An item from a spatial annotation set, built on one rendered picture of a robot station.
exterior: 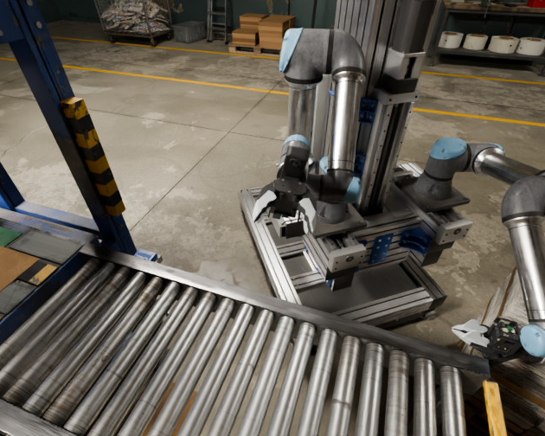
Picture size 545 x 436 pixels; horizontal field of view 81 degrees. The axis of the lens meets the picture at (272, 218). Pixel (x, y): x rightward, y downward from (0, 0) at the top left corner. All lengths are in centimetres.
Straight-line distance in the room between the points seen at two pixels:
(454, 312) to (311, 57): 170
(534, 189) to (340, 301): 103
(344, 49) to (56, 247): 117
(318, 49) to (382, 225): 78
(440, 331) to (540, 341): 110
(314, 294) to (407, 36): 123
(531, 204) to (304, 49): 74
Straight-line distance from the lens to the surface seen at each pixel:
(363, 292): 184
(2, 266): 145
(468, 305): 230
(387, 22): 125
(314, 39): 100
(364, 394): 94
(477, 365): 107
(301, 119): 107
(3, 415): 109
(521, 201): 111
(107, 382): 101
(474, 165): 148
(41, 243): 147
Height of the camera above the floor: 164
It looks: 41 degrees down
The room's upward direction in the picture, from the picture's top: straight up
